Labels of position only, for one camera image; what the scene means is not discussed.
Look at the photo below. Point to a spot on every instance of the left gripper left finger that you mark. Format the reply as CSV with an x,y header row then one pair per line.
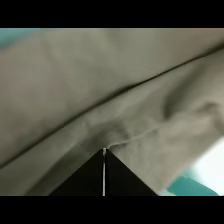
x,y
85,180

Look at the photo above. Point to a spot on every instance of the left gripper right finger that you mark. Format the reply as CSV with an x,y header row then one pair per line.
x,y
125,180

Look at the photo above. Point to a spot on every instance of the grey shirt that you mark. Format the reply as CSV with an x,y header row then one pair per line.
x,y
100,93

